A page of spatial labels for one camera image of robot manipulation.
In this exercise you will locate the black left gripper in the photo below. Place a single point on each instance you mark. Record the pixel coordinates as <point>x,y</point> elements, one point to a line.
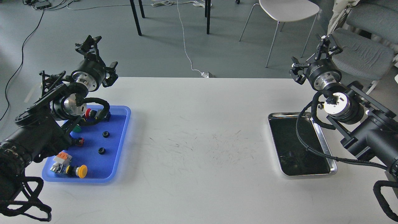
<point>89,71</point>

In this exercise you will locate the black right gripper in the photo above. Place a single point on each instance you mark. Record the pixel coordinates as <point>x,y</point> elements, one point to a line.
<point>322,73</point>

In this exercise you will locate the small black gear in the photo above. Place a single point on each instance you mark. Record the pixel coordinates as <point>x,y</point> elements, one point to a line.
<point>101,151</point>
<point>105,134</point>

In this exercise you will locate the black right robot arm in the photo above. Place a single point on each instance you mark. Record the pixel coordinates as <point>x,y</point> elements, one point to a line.
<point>368,128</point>

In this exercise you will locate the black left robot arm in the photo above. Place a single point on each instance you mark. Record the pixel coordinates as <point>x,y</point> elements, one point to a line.
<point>44,129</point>

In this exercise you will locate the blue plastic tray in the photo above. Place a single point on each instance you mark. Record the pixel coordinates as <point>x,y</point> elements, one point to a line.
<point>101,168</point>

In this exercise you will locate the silver metal tray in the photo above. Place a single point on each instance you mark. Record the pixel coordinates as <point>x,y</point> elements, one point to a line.
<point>294,159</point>

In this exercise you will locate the black table leg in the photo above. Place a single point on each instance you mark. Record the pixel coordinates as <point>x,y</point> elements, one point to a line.
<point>141,8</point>
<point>208,15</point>
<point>135,16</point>

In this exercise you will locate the white chair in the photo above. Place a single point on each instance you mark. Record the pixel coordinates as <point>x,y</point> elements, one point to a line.
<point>284,11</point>

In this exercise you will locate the grey padded chair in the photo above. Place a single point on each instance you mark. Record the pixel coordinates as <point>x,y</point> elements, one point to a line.
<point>361,57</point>

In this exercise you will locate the red push button switch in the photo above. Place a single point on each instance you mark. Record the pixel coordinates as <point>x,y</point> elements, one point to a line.
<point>95,114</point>

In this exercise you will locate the green push button switch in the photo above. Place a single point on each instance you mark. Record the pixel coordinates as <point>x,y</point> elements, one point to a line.
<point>76,129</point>

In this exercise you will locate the black selector switch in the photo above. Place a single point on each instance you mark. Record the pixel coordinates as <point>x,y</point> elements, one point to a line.
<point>78,141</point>

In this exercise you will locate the orange white switch block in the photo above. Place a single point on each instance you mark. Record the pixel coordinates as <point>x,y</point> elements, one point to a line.
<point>63,158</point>

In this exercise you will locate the yellow push button switch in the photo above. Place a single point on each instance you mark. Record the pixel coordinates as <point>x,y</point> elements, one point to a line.
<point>71,171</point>

